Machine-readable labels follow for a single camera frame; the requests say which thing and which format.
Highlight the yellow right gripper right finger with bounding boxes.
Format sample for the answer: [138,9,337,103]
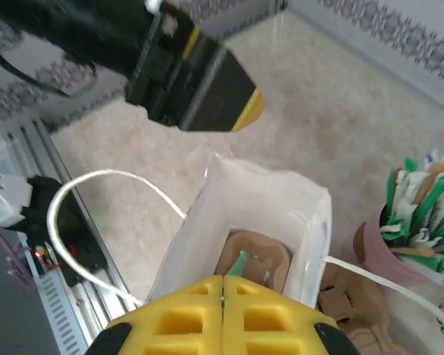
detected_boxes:
[221,275,360,355]

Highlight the grey metal base plate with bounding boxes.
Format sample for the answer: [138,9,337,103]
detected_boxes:
[0,221,71,355]

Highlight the white printed paper cup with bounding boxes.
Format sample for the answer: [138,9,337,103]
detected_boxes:
[388,280,444,355]

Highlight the brown pulp cup carrier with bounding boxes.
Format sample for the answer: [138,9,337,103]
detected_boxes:
[217,228,294,295]
[316,264,408,355]

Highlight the slotted grey cable duct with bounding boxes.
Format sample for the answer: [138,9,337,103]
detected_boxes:
[36,273,97,355]

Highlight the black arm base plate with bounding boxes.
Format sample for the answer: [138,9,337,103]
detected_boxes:
[53,206,110,288]

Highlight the wooden stirrer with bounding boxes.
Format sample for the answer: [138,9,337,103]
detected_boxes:
[391,246,436,260]

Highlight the white paper carrier bag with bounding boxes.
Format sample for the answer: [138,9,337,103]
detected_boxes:
[46,151,444,326]

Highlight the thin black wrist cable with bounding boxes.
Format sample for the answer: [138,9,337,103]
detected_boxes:
[0,51,97,100]

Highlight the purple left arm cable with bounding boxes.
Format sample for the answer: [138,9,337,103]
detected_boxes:
[0,221,36,291]

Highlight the pink stirrer holder cup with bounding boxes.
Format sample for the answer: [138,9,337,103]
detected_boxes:
[340,210,444,297]

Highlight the small circuit board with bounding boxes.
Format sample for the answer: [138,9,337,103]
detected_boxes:
[31,246,62,271]

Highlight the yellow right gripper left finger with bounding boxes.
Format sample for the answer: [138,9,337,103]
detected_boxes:
[84,275,223,355]

